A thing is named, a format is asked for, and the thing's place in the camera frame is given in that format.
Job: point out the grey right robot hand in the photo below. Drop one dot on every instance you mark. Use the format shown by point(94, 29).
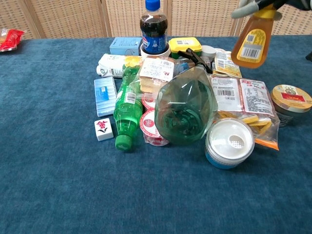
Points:
point(253, 7)

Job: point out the honey bottle with yellow cap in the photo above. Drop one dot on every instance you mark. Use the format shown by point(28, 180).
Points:
point(253, 44)

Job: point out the cola bottle with blue cap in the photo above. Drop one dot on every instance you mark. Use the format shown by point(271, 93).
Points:
point(153, 31)

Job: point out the large clear green spray bottle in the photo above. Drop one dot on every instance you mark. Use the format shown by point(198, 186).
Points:
point(186, 109)

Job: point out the green plastic soda bottle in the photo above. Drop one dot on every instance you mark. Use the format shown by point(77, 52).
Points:
point(126, 107)

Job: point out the yellow sachet packet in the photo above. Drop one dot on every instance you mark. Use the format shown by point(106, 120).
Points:
point(225, 64)

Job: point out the grey round can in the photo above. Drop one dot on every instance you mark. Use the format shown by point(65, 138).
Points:
point(208, 51)

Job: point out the yellow lidded box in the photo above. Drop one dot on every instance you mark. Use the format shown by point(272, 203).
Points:
point(185, 45)

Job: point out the clear bag of yellow snacks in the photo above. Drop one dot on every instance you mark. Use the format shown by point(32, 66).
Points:
point(248, 97)

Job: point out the gold lidded glass jar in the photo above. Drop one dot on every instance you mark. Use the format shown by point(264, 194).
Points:
point(291, 102)

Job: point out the packaged crackers with white label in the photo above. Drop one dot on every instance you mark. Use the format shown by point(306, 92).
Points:
point(156, 75)

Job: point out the light blue carton box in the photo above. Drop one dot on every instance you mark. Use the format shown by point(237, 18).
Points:
point(124, 45)

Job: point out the white lidded jar blue label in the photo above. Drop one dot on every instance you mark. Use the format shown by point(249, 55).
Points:
point(228, 143)

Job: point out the red and white jelly cup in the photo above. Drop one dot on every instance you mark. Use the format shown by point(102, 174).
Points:
point(150, 129)
point(149, 101)

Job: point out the white milk carton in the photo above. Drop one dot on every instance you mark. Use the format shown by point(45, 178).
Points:
point(111, 65)

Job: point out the blue tissue pack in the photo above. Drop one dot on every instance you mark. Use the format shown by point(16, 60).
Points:
point(104, 96)

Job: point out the woven rattan folding screen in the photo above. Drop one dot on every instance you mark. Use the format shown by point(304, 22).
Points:
point(73, 17)

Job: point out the white mahjong tile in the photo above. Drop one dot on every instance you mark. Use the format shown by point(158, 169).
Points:
point(103, 129)

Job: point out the red snack packet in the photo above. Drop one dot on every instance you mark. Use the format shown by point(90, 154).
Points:
point(9, 39)

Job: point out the blue tablecloth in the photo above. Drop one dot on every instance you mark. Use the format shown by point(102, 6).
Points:
point(73, 182)

